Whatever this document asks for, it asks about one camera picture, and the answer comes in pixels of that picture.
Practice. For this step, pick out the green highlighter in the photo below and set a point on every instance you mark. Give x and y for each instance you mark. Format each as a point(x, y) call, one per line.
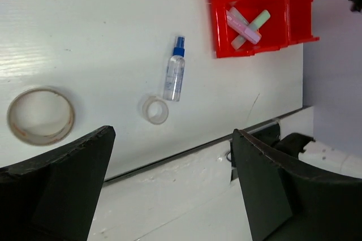
point(254, 26)

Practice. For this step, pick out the pink highlighter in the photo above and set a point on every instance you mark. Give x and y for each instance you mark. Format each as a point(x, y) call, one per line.
point(235, 24)

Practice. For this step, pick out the purple highlighter cap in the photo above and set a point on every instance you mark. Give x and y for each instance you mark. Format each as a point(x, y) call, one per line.
point(252, 36)

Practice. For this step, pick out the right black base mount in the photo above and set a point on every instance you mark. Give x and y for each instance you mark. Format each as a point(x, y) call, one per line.
point(292, 144)

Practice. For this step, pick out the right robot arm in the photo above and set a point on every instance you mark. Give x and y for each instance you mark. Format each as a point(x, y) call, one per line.
point(332, 86)

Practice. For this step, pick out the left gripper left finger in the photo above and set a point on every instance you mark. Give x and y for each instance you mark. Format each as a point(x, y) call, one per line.
point(53, 196)

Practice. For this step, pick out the red compartment tray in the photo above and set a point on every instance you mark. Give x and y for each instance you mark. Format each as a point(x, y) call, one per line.
point(290, 23)

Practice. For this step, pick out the small clear tape roll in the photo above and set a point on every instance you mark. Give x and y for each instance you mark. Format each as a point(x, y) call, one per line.
point(155, 110)

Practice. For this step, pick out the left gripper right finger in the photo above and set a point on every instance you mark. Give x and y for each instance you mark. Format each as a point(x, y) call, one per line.
point(287, 199)

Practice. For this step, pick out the blue spray bottle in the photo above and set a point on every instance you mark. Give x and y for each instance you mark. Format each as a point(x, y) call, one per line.
point(175, 72)

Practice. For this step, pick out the large tape roll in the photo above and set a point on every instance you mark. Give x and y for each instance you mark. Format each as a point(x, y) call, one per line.
point(41, 116)

